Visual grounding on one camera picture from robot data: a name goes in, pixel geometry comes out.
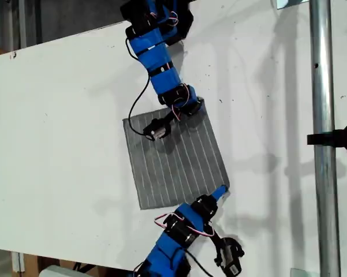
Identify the grey striped towel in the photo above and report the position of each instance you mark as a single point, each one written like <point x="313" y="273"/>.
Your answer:
<point x="173" y="161"/>

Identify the black clamp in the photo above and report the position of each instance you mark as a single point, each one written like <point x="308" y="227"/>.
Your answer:
<point x="335" y="138"/>

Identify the white table leg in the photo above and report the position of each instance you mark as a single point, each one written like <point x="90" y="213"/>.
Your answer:
<point x="17" y="261"/>

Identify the short black camera stalk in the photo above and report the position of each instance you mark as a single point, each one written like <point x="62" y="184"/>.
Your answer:
<point x="168" y="116"/>
<point x="215" y="235"/>

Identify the black camera box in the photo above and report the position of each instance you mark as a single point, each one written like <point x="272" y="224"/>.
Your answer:
<point x="231" y="256"/>
<point x="157" y="130"/>

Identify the steel post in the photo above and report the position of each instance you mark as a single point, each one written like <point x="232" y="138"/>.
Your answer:
<point x="324" y="86"/>

